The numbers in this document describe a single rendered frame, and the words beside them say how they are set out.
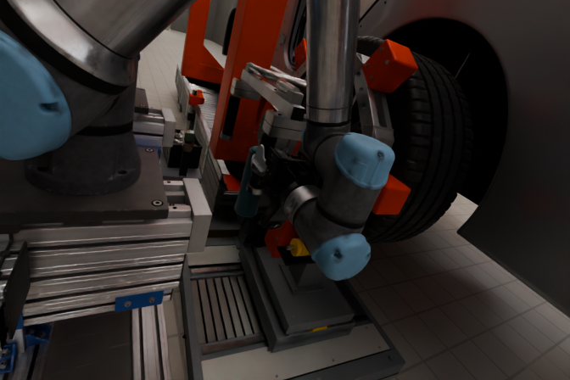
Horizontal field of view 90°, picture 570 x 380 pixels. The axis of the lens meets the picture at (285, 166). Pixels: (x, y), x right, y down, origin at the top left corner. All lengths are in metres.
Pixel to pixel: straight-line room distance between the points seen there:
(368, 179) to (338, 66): 0.17
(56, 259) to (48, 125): 0.31
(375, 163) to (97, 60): 0.30
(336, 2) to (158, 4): 0.23
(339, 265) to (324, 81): 0.26
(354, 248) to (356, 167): 0.11
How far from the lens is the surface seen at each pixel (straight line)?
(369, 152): 0.35
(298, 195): 0.47
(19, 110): 0.31
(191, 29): 3.16
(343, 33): 0.44
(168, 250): 0.58
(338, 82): 0.44
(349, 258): 0.40
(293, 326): 1.15
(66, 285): 0.61
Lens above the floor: 1.09
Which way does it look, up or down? 22 degrees down
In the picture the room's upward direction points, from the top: 18 degrees clockwise
